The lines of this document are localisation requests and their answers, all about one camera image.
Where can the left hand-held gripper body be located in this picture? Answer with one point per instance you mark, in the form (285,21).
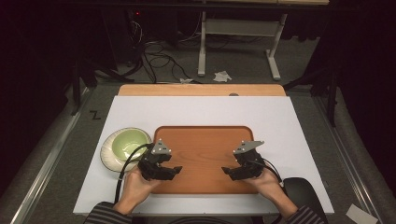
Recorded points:
(154,161)

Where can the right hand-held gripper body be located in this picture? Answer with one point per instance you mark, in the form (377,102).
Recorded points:
(249,163)

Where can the person's right hand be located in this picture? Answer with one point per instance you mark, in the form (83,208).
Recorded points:
(267,183)

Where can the person's left hand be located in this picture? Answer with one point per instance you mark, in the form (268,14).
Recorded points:
(135,186)

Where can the brown wooden tray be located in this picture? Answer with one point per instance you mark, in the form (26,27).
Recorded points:
(202,155)

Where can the green bowl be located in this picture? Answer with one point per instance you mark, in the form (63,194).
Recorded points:
(129,143)

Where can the white ribbed plate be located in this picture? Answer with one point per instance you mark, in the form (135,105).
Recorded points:
(107,155)

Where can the white table cover board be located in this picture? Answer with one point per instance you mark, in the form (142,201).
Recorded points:
(202,110)

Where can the small crumpled white paper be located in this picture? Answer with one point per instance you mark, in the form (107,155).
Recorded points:
(186,80)

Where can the large crumpled white paper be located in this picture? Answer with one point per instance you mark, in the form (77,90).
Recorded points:
(222,76)

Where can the black stand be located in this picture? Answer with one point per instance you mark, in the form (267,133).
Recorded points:
(77,84)
(331,93)

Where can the flat white paper sheet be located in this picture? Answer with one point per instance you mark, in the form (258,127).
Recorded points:
(361,214)

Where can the metal floor rail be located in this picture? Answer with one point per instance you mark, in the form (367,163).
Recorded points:
(345,146)
(46,168)

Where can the white metal desk frame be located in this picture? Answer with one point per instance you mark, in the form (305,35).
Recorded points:
(239,28)

